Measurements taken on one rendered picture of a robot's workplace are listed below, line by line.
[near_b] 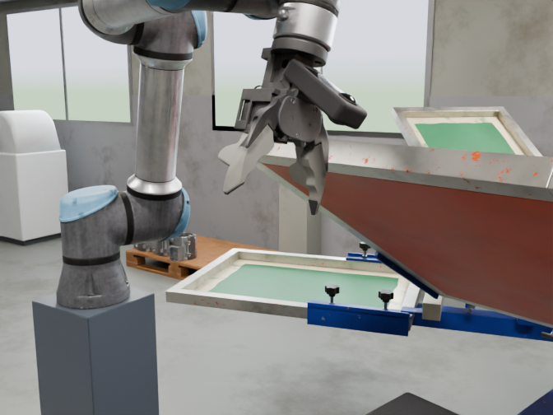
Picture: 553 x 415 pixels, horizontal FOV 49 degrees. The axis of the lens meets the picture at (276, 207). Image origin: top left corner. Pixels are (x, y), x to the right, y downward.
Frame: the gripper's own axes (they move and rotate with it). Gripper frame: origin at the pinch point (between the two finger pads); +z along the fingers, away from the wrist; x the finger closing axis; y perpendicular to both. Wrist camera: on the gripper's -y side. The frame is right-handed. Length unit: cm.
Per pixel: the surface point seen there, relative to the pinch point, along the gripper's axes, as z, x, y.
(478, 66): -145, -359, 198
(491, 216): -5.2, -25.4, -14.1
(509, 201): -6.8, -19.3, -19.1
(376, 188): -6.2, -21.8, 2.9
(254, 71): -129, -306, 402
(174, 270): 69, -258, 390
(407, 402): 35, -70, 19
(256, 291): 28, -91, 98
